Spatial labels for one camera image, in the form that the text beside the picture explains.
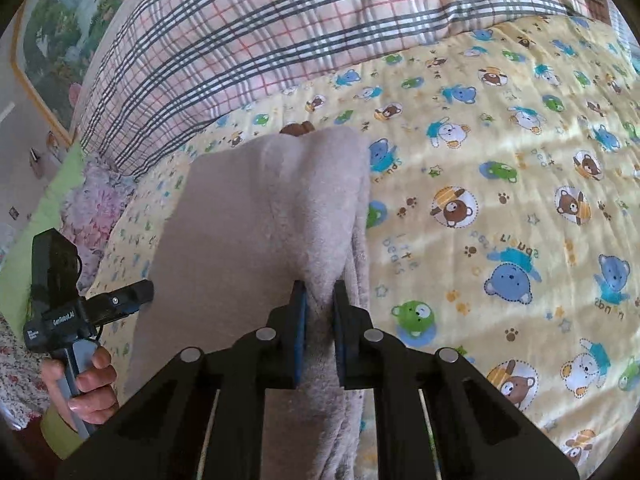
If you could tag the person's left hand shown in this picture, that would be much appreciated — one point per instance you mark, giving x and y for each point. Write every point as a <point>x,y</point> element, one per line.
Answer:
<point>95,395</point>

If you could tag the framed landscape painting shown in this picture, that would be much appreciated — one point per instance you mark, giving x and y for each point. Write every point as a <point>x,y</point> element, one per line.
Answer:
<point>70,20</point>

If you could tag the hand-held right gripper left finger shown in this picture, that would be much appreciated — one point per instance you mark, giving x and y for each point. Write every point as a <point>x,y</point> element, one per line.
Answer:
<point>299,335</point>

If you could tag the pink plaid quilt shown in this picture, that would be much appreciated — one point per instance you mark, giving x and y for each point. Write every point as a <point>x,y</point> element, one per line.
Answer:
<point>280,25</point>

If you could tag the light green blanket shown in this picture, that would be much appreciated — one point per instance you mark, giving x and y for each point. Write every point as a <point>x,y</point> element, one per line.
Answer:
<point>45,220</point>

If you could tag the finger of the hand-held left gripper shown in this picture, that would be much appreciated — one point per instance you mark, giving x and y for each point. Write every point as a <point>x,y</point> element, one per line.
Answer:
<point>120,301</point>

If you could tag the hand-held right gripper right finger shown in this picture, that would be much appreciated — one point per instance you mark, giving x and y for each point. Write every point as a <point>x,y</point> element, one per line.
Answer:
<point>341,335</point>

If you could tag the beige knit sweater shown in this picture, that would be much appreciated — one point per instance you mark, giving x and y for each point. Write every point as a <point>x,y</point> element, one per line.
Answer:
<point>240,230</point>

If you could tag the yellow bear-print bed sheet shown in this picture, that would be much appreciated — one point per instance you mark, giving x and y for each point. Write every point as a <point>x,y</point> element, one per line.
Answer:
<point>500,160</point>

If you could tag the pink floral cloth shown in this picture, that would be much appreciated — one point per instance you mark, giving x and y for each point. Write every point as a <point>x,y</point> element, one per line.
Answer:
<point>95,205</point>

